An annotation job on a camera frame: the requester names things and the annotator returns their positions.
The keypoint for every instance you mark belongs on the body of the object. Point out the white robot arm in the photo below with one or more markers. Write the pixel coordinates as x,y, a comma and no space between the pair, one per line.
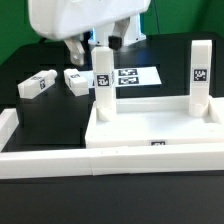
101,33

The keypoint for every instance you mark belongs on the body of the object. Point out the white desk top tray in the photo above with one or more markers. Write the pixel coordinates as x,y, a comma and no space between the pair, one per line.
156,121

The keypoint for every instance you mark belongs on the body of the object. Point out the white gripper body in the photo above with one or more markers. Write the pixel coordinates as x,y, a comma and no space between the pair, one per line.
61,19

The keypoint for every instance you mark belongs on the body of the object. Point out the fiducial marker sheet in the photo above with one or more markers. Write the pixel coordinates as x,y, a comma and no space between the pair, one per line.
125,77

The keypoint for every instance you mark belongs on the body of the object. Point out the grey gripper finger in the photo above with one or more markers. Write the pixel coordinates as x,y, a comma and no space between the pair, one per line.
76,50
116,39

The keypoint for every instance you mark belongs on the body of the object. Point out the white obstacle fence frame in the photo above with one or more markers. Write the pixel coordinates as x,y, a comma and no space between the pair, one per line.
103,161

